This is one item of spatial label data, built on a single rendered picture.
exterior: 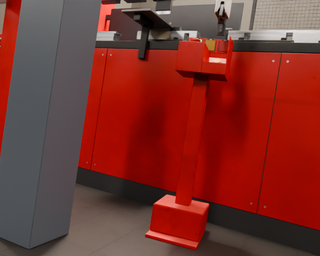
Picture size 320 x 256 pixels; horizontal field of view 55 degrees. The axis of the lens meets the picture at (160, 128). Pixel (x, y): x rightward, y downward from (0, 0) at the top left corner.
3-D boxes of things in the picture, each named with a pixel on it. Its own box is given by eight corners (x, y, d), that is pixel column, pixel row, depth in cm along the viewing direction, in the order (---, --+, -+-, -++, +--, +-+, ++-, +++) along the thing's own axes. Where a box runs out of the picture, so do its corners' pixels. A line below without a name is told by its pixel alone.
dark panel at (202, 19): (104, 59, 264) (111, 8, 263) (105, 60, 266) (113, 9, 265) (233, 65, 212) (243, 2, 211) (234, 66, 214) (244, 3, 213)
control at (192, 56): (174, 70, 124) (181, 25, 123) (183, 77, 139) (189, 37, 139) (224, 74, 118) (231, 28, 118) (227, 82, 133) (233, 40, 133)
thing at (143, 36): (128, 53, 161) (134, 12, 161) (142, 60, 174) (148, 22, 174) (134, 53, 159) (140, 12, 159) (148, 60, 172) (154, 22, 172)
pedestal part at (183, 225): (145, 236, 118) (149, 206, 118) (162, 219, 142) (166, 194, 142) (195, 250, 112) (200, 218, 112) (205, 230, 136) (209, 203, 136)
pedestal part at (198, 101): (174, 203, 128) (194, 73, 127) (178, 200, 133) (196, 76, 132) (188, 206, 126) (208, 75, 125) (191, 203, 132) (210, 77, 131)
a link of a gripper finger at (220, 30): (218, 18, 124) (216, 35, 125) (217, 16, 121) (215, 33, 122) (226, 18, 123) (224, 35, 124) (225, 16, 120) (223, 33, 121)
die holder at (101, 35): (57, 44, 217) (59, 31, 217) (63, 47, 223) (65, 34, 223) (114, 45, 194) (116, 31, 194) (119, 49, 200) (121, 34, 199)
